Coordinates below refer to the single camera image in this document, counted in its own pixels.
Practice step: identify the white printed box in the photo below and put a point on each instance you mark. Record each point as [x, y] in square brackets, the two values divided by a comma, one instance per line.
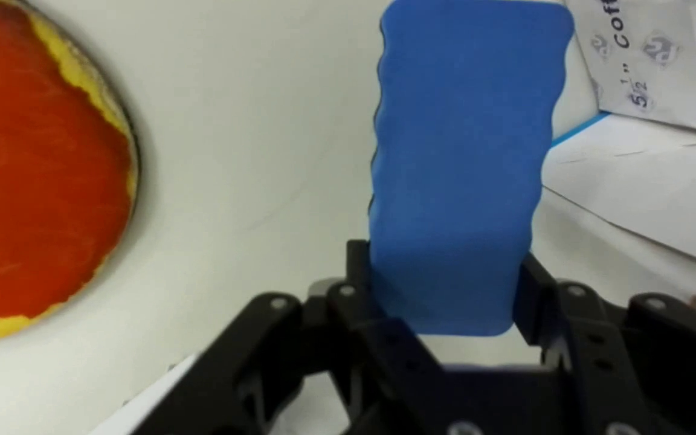
[647, 189]

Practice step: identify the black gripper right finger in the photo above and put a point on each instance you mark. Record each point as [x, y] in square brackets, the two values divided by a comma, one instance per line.
[630, 364]

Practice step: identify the red table tennis paddle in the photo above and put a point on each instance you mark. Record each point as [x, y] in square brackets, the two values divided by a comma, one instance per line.
[34, 171]

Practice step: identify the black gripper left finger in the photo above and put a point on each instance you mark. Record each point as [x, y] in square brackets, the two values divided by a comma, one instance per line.
[300, 364]

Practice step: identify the white patterned tissue box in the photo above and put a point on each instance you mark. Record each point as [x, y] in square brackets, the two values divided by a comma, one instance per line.
[671, 57]

